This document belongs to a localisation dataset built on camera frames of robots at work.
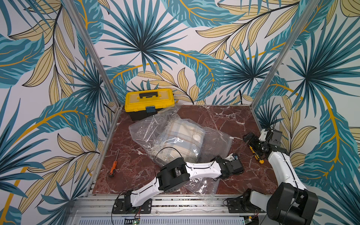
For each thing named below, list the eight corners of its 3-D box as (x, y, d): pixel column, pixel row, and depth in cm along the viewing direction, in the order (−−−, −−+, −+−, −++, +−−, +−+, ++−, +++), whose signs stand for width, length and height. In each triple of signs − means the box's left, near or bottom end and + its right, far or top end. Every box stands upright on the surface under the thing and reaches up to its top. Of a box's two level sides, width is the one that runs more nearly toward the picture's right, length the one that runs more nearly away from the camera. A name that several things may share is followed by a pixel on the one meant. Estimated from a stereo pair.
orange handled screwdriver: (110, 177, 84) (108, 175, 82) (118, 151, 95) (117, 149, 93) (113, 177, 84) (112, 175, 82) (121, 151, 95) (120, 149, 93)
